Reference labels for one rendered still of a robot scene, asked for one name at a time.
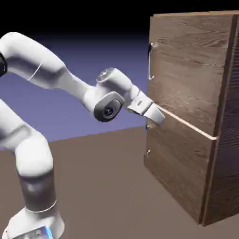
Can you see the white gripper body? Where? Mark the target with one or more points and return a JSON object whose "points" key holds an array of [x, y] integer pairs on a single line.
{"points": [[154, 113]]}

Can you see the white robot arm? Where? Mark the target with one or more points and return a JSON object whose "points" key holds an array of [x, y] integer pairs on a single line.
{"points": [[35, 63]]}

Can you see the large wooden cabinet door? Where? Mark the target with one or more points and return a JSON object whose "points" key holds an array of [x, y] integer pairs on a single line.
{"points": [[188, 74]]}

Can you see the small wooden cabinet door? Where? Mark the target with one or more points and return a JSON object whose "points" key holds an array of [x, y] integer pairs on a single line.
{"points": [[179, 164]]}

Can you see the brown wooden cabinet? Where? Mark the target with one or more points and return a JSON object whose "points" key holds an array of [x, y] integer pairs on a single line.
{"points": [[226, 130]]}

